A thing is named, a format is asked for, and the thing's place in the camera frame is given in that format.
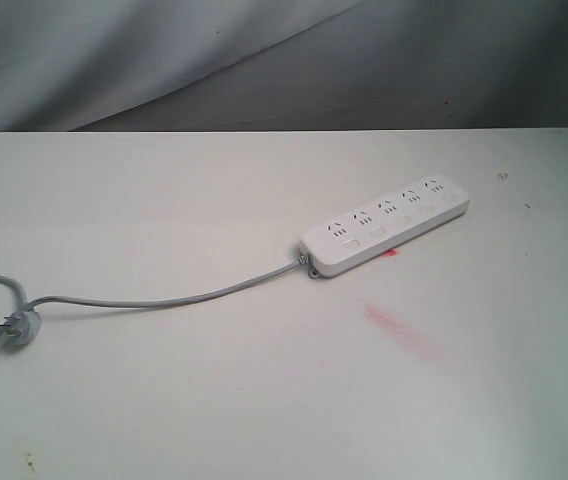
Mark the white five-socket power strip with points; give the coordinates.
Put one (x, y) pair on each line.
(365, 232)

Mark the grey backdrop cloth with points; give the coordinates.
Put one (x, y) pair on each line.
(282, 65)

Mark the grey wall plug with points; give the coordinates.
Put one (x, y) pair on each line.
(20, 328)

